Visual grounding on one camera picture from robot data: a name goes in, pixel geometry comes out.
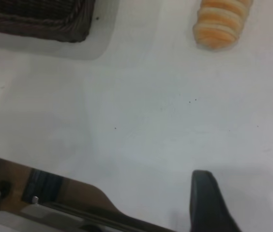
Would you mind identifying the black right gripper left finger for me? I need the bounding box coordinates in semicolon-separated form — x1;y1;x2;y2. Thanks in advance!
189;170;243;232

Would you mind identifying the striped orange bread roll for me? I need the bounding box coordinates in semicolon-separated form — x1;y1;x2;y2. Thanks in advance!
192;0;253;51

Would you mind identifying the dark brown wicker basket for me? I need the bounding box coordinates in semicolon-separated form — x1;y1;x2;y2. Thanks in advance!
0;0;96;44

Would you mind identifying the black box under table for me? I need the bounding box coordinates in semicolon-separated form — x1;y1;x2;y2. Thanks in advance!
21;169;66;206

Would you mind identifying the white machine housing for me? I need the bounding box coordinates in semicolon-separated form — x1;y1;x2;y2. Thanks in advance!
0;205;86;232

